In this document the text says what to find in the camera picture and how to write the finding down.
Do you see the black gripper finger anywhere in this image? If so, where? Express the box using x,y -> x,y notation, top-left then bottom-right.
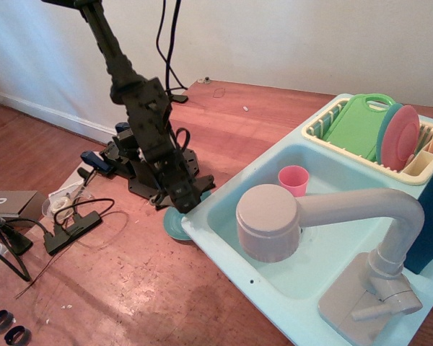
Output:
193,174 -> 216,193
149,192 -> 174,210

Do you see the green cutting board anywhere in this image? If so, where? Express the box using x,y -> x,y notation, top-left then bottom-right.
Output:
322,94 -> 395,161

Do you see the black velcro strap right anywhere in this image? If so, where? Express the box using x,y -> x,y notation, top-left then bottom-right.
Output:
4,325 -> 32,345

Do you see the blue clamp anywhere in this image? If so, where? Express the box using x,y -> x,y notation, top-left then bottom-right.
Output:
80,151 -> 112,174

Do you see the grey toy faucet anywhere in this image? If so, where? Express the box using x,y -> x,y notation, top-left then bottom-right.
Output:
232,184 -> 424,345

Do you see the grey cardboard box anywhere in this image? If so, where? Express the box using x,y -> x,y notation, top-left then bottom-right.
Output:
0,190 -> 46,227

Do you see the black cable foot mount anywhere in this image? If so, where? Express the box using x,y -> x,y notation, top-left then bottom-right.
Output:
168,94 -> 188,104

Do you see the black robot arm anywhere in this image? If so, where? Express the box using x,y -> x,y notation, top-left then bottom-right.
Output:
56,1 -> 214,213

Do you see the black usb hub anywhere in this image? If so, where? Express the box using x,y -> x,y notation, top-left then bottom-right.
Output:
43,211 -> 102,256

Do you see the cream dish rack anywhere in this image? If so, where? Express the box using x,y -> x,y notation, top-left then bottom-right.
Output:
302,94 -> 433,185

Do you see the teal plate in rack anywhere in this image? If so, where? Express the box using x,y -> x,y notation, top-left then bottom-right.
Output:
375,103 -> 403,164

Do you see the black hanging cable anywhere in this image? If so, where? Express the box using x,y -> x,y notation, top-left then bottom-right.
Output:
155,0 -> 189,104

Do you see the clear tape roll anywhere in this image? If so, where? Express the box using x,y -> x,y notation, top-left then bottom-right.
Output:
42,196 -> 74,221

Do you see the black power plug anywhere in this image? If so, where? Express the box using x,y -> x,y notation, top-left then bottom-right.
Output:
0,225 -> 33,256

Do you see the pink plate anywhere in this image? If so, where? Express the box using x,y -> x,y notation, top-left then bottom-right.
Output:
381,105 -> 420,171

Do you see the teal saucer plate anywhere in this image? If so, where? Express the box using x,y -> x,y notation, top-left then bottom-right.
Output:
163,205 -> 201,241

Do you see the pink plastic cup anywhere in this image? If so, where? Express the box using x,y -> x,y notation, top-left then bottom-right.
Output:
278,165 -> 310,197

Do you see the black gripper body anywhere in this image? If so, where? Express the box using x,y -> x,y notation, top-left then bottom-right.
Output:
154,161 -> 201,213

